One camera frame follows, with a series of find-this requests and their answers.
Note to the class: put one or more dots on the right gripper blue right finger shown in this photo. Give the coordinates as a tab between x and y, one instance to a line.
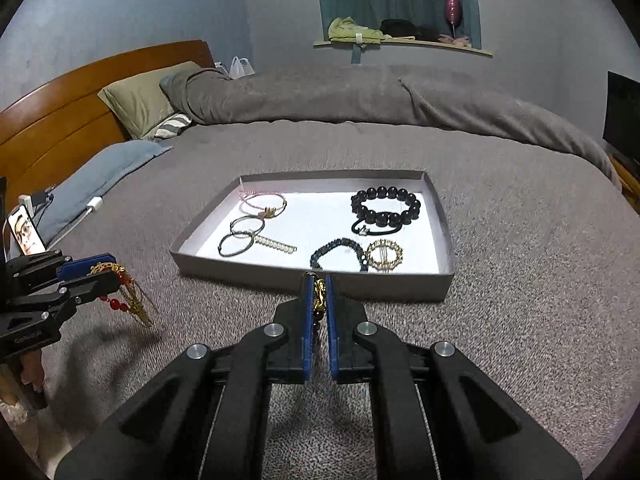
349	363

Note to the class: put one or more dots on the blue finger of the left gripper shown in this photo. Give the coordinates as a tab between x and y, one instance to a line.
90	287
72	269

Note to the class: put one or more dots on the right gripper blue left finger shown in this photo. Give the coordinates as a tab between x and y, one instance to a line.
289	359

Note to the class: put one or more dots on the red gold brooch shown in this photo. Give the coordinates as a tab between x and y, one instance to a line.
133	299

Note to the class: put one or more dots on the pearl hair clip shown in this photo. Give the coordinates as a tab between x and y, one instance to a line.
274	244

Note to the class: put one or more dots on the left hand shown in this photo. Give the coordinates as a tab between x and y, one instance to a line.
28	372

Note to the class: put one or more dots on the smartphone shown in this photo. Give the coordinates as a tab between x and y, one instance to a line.
25	232

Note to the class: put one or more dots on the white charger plug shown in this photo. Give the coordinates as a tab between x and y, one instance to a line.
93	206

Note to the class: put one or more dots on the blue blanket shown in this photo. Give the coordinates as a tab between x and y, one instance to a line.
94	179

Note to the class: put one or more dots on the grey cardboard tray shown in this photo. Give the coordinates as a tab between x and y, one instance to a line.
312	210

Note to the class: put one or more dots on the wooden headboard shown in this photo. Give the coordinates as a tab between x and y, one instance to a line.
52	131

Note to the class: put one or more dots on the striped pillow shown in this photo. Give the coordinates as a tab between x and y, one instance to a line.
169	128

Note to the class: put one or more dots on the olive green pillow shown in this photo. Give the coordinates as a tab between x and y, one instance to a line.
138	102

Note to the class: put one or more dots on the white plastic bag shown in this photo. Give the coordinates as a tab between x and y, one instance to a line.
240	68

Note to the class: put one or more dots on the grey duvet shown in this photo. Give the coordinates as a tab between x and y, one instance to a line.
400	95

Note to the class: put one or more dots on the wooden window shelf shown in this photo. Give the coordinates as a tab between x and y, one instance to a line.
403	42

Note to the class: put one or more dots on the green cloth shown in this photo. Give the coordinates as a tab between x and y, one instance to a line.
347	31

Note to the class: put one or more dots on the black cloth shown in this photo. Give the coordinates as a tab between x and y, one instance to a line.
397	28

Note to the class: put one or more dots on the black television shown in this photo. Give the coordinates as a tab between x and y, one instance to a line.
622	115

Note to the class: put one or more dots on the pink wine glass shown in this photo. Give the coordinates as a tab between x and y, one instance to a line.
453	14

